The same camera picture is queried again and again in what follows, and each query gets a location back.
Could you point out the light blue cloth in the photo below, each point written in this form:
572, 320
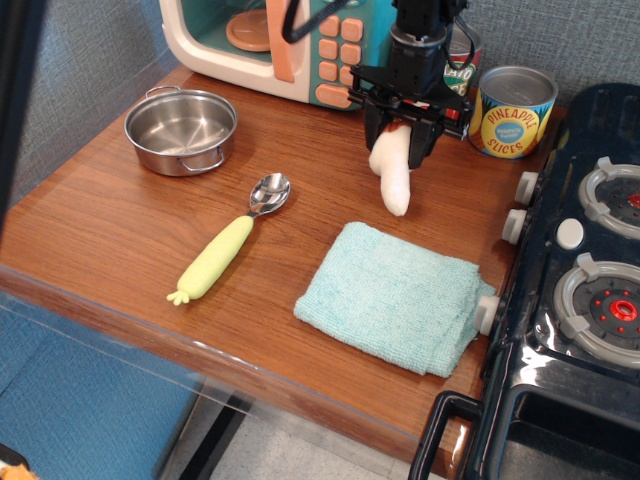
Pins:
394, 300

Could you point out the spoon with yellow handle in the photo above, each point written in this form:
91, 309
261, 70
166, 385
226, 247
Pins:
267, 196

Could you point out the black toy stove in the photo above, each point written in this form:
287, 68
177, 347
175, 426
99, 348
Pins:
560, 396

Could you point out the small steel pot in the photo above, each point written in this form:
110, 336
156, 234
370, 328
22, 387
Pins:
181, 132

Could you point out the plush mushroom toy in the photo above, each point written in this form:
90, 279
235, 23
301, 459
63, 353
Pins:
389, 159

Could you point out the tomato sauce can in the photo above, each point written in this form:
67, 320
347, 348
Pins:
465, 51

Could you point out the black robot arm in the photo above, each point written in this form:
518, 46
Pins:
427, 18

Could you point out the teal toy microwave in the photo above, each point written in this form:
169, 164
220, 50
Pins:
241, 43

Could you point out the pineapple slices can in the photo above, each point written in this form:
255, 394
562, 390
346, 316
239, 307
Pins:
513, 106

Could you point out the orange plush object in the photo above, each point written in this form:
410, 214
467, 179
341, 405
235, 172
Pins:
15, 466

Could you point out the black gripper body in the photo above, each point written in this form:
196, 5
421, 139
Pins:
413, 75

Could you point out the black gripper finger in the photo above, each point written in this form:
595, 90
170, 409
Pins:
377, 116
423, 138

